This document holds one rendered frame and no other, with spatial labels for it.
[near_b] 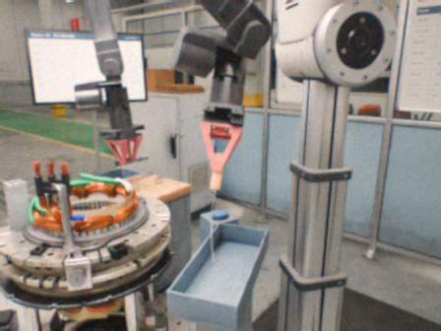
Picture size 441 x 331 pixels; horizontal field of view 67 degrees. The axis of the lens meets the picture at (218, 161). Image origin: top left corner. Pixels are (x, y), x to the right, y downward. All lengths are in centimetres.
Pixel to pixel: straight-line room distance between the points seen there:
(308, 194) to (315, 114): 17
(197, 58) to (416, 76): 212
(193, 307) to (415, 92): 223
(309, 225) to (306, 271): 11
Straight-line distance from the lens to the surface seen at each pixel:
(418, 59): 256
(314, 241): 80
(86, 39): 177
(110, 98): 89
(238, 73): 57
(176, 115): 291
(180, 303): 54
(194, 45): 56
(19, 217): 72
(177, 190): 94
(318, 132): 73
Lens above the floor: 138
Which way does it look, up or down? 15 degrees down
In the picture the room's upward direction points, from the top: straight up
